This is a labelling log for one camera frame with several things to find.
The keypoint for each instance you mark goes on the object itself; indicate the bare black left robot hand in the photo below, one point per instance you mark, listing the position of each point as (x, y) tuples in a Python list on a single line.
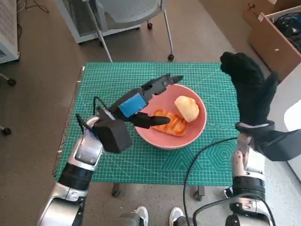
[(131, 106)]

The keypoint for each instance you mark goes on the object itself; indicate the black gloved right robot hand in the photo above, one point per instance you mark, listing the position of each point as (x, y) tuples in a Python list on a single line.
[(254, 99)]

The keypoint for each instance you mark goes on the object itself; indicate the braided toy bread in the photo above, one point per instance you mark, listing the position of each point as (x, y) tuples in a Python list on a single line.
[(174, 127)]

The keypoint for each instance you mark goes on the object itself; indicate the pink bowl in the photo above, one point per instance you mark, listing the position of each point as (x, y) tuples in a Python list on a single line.
[(164, 141)]

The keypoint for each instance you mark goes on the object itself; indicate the round toy bread bun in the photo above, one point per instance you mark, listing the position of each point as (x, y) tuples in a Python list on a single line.
[(188, 108)]

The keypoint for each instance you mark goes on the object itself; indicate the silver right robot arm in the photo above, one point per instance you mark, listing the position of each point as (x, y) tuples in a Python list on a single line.
[(249, 164)]

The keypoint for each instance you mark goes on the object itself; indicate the open drawer with light rim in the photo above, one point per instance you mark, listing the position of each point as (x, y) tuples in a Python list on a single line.
[(270, 44)]

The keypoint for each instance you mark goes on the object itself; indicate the green cutting mat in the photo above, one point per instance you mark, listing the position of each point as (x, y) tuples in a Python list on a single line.
[(141, 164)]

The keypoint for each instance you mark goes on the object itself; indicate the brown cardboard box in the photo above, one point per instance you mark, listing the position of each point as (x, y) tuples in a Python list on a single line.
[(256, 9)]

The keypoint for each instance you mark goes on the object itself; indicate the grey mesh office chair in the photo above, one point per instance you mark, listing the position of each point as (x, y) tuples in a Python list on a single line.
[(131, 11)]

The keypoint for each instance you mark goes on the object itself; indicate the white shoe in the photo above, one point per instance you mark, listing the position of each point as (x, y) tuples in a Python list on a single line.
[(142, 213), (176, 213)]

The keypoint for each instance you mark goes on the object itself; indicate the black wheeled chair base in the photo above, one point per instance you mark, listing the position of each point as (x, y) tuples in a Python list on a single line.
[(10, 82)]

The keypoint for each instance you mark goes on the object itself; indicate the white perforated appliance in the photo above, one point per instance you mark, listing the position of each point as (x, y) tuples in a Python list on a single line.
[(7, 23)]

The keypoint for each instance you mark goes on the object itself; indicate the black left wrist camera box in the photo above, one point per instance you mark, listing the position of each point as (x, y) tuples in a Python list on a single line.
[(113, 136)]

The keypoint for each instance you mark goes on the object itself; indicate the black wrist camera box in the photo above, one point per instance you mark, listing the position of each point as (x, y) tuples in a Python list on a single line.
[(113, 136), (279, 146)]

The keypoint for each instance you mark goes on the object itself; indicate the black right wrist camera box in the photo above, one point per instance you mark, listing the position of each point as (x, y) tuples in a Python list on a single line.
[(279, 146)]

